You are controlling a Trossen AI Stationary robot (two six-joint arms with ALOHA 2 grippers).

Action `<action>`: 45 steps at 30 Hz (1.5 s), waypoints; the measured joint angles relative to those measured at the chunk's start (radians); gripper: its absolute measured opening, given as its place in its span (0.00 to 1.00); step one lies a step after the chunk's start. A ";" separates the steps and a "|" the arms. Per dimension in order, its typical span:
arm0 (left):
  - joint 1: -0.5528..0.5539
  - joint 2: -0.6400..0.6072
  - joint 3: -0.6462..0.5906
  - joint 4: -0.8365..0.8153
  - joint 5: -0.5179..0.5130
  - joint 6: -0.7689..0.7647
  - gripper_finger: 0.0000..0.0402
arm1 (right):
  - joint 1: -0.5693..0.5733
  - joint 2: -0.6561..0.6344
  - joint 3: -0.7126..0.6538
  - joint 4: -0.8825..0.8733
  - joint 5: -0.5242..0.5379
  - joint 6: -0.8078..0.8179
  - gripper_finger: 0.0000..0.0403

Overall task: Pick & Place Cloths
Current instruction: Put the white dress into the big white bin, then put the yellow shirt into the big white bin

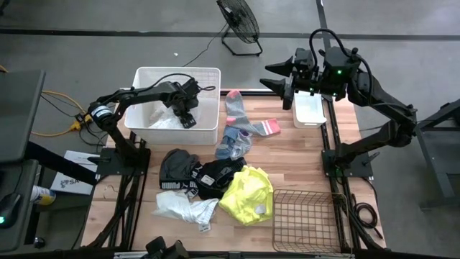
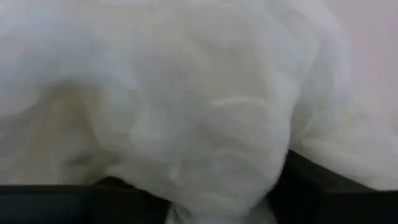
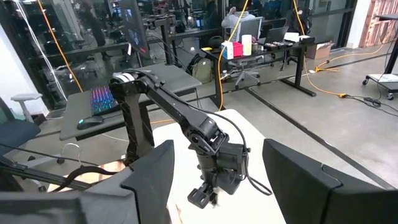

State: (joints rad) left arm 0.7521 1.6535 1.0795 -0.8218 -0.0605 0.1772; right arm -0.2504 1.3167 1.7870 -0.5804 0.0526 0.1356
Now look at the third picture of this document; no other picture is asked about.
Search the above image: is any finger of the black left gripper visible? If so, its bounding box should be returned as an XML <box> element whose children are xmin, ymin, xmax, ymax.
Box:
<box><xmin>211</xmin><ymin>186</ymin><xmax>221</xmax><ymax>207</ymax></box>
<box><xmin>187</xmin><ymin>183</ymin><xmax>214</xmax><ymax>210</ymax></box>

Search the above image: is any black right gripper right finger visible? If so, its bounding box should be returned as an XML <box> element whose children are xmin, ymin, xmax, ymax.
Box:
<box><xmin>262</xmin><ymin>138</ymin><xmax>398</xmax><ymax>224</ymax></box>

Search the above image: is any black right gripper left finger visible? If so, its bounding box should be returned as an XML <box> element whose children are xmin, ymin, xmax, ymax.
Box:
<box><xmin>81</xmin><ymin>139</ymin><xmax>177</xmax><ymax>224</ymax></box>

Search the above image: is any black computer mouse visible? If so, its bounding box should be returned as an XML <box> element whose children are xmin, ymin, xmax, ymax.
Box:
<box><xmin>76</xmin><ymin>115</ymin><xmax>104</xmax><ymax>131</ymax></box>

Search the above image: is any rainbow backlit keyboard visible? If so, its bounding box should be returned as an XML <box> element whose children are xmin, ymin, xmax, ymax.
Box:
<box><xmin>89</xmin><ymin>85</ymin><xmax>118</xmax><ymax>116</ymax></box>

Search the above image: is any olive backpack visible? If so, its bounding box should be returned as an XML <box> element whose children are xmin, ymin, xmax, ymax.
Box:
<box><xmin>190</xmin><ymin>57</ymin><xmax>215</xmax><ymax>85</ymax></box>

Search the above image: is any grey desk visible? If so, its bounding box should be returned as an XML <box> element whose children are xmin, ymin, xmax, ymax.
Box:
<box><xmin>58</xmin><ymin>63</ymin><xmax>203</xmax><ymax>141</ymax></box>

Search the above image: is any grey office chair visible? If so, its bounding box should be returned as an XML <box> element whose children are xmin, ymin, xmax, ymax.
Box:
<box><xmin>228</xmin><ymin>58</ymin><xmax>262</xmax><ymax>91</ymax></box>

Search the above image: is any white and blue box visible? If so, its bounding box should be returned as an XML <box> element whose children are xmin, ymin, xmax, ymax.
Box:
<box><xmin>221</xmin><ymin>40</ymin><xmax>234</xmax><ymax>60</ymax></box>

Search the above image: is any red box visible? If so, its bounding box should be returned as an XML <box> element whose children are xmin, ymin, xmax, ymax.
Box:
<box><xmin>232</xmin><ymin>42</ymin><xmax>244</xmax><ymax>58</ymax></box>

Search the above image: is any black office table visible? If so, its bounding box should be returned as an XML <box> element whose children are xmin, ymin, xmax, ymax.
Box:
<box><xmin>201</xmin><ymin>39</ymin><xmax>318</xmax><ymax>110</ymax></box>

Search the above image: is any white paper roll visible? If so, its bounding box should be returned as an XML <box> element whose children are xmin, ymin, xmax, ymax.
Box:
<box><xmin>241</xmin><ymin>34</ymin><xmax>253</xmax><ymax>57</ymax></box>

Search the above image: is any wheeled cart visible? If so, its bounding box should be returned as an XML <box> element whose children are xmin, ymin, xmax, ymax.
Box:
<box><xmin>361</xmin><ymin>73</ymin><xmax>398</xmax><ymax>101</ymax></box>

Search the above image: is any silver laptop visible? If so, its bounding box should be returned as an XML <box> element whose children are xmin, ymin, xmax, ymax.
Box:
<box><xmin>238</xmin><ymin>17</ymin><xmax>264</xmax><ymax>43</ymax></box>

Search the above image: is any dark laptop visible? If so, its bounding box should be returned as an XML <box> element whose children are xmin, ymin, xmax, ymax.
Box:
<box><xmin>264</xmin><ymin>26</ymin><xmax>290</xmax><ymax>45</ymax></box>

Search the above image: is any cardboard box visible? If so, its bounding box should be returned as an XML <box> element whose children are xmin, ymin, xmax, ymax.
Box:
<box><xmin>306</xmin><ymin>42</ymin><xmax>336</xmax><ymax>60</ymax></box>

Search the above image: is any blue and white office chair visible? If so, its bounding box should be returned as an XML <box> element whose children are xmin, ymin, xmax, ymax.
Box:
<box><xmin>0</xmin><ymin>92</ymin><xmax>44</xmax><ymax>162</ymax></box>

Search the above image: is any person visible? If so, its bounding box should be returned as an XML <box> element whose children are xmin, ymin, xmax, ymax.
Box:
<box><xmin>221</xmin><ymin>5</ymin><xmax>259</xmax><ymax>29</ymax></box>

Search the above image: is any black computer monitor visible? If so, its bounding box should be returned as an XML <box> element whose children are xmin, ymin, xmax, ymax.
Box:
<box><xmin>119</xmin><ymin>0</ymin><xmax>150</xmax><ymax>59</ymax></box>

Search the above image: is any yellow extension cable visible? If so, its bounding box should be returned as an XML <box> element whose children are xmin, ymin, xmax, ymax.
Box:
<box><xmin>292</xmin><ymin>0</ymin><xmax>388</xmax><ymax>99</ymax></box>
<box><xmin>150</xmin><ymin>0</ymin><xmax>250</xmax><ymax>124</ymax></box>

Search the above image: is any black rig frame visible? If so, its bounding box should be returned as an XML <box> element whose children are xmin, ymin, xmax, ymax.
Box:
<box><xmin>0</xmin><ymin>163</ymin><xmax>93</xmax><ymax>191</ymax></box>

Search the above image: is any black floor cable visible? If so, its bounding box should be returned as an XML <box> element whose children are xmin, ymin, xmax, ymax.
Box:
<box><xmin>345</xmin><ymin>93</ymin><xmax>398</xmax><ymax>118</ymax></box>

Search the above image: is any orange hanging cable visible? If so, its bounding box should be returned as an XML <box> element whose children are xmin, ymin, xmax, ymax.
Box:
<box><xmin>36</xmin><ymin>0</ymin><xmax>84</xmax><ymax>93</ymax></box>

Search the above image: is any white hanging cable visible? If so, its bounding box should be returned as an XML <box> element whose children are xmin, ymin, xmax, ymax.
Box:
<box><xmin>14</xmin><ymin>0</ymin><xmax>68</xmax><ymax>102</ymax></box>

